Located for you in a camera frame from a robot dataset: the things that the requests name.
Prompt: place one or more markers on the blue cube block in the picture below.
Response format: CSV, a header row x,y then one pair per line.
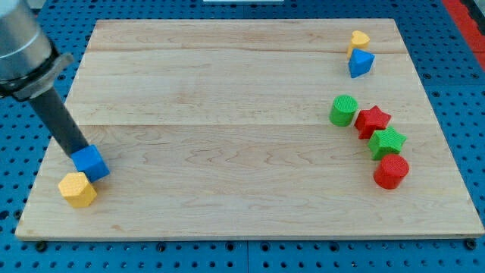
x,y
89,161

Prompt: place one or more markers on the red star block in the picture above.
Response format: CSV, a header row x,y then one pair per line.
x,y
369,120

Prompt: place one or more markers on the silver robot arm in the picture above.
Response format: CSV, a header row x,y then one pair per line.
x,y
30,62

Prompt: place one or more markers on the green cylinder block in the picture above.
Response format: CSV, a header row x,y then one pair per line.
x,y
343,110

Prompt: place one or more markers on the green star block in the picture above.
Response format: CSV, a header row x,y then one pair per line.
x,y
384,142

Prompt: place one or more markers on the blue triangle block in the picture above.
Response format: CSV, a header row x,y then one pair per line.
x,y
360,62

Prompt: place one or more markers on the wooden board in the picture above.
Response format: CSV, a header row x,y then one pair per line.
x,y
220,130

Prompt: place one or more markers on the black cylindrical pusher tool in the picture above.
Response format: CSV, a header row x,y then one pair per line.
x,y
58,120

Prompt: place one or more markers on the red cylinder block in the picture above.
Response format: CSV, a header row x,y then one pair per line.
x,y
391,171

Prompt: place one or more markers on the yellow heart block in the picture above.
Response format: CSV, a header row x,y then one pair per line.
x,y
359,40

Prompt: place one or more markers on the yellow hexagon block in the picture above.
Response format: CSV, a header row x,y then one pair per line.
x,y
76,189

